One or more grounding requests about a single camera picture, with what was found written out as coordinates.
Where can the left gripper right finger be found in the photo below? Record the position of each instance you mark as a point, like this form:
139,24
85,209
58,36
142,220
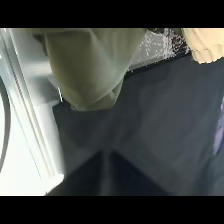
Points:
130,181

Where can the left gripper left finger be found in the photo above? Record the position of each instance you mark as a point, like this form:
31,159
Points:
87,180

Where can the black garment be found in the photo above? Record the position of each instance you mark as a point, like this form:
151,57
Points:
166,120

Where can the brown garment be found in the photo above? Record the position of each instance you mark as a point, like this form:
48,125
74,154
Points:
90,66

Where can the tan garment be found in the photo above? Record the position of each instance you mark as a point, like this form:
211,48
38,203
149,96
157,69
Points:
206,45

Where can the silver frame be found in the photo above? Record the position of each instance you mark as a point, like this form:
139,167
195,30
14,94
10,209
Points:
31,133

